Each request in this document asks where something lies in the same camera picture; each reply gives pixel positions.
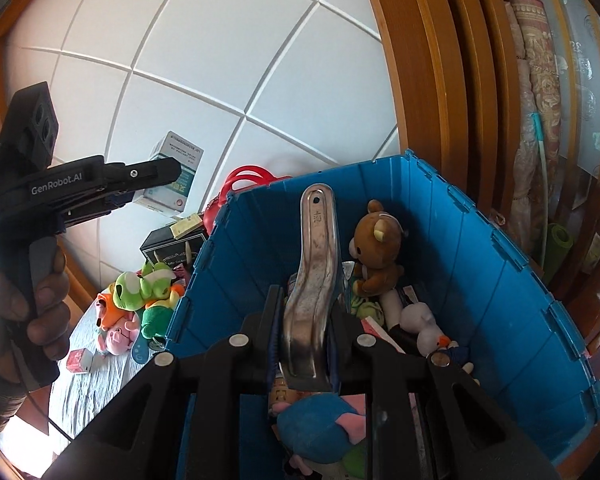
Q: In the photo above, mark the light blue pole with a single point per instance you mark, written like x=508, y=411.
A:
x=542, y=170

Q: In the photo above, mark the green rolled mat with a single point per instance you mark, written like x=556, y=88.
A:
x=557, y=255

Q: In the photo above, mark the pink pig plush toy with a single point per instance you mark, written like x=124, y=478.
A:
x=120, y=335

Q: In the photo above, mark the brown bear plush toy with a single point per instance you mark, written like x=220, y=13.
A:
x=377, y=245

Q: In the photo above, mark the green frog plush toy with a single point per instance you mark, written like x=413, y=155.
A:
x=147, y=285

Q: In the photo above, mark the wooden door frame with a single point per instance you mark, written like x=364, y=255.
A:
x=430, y=60

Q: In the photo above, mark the orange plush toy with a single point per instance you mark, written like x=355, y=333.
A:
x=106, y=307

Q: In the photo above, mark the yellow paper box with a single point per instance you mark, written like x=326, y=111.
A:
x=186, y=225

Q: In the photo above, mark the person's left hand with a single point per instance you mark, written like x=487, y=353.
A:
x=10, y=305

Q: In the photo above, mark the round green plush toy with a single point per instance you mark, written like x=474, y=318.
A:
x=155, y=320

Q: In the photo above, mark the metal shoehorn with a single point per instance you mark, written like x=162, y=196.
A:
x=315, y=260

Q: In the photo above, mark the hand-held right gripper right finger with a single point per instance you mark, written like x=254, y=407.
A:
x=345, y=360

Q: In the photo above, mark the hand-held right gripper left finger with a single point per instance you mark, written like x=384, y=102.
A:
x=272, y=340

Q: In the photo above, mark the blue plastic container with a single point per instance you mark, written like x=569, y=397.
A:
x=480, y=285

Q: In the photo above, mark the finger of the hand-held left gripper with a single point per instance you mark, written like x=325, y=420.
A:
x=140, y=175
x=112, y=201

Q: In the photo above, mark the teal and pink plush toy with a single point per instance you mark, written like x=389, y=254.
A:
x=315, y=422

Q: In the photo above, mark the teal white medicine box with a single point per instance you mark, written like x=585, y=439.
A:
x=180, y=155

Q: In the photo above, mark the blue toy guitar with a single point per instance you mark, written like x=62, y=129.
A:
x=147, y=350

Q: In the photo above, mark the red plastic case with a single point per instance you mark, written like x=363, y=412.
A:
x=220, y=210

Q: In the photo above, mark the black box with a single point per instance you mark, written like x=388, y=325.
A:
x=165, y=250

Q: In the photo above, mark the small pink white tissue pack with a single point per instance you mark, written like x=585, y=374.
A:
x=81, y=361

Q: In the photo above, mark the patterned rolled mat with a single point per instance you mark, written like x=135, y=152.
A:
x=535, y=110

